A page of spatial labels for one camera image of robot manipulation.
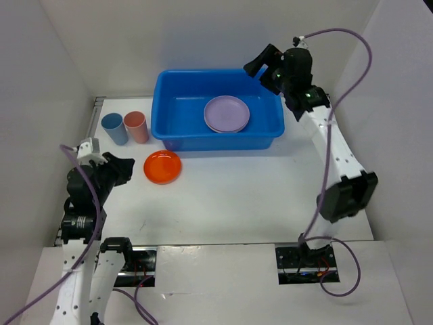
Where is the blue plastic bin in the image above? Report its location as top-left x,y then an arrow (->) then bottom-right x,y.
151,69 -> 285,152

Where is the blue plastic cup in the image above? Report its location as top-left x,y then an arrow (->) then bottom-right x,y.
101,112 -> 129,146

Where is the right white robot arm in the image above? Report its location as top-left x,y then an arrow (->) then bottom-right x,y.
244,44 -> 378,266

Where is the lilac plastic plate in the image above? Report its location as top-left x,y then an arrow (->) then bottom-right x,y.
204,95 -> 250,131

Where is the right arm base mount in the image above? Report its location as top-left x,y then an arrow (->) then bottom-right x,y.
275,244 -> 340,285

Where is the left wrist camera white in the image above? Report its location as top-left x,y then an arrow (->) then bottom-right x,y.
76,137 -> 103,165

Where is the salmon pink plastic cup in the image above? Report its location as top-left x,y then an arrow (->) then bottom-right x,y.
123,111 -> 149,144

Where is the purple cable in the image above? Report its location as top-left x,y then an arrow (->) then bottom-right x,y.
0,144 -> 160,325
297,28 -> 373,298

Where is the pink plastic plate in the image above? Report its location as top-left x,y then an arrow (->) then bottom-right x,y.
207,124 -> 247,133

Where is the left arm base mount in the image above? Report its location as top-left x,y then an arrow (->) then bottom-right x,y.
114,246 -> 158,288

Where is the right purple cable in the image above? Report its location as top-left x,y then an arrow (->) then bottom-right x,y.
297,28 -> 373,298

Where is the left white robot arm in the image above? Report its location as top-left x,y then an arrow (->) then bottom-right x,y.
50,152 -> 135,324

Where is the aluminium rail table edge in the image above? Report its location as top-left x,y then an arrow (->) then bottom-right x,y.
53,96 -> 106,247

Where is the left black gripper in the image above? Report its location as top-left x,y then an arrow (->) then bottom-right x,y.
90,151 -> 136,205

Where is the orange plastic plate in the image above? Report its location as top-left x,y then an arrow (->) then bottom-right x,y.
143,150 -> 182,185

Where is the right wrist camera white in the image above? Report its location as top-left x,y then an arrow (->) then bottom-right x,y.
292,36 -> 309,49

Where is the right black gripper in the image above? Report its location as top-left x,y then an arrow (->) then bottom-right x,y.
242,44 -> 292,95

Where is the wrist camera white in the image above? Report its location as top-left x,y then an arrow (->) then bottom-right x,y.
76,137 -> 103,165
292,36 -> 309,49

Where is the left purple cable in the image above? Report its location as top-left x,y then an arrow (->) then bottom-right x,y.
0,144 -> 160,325

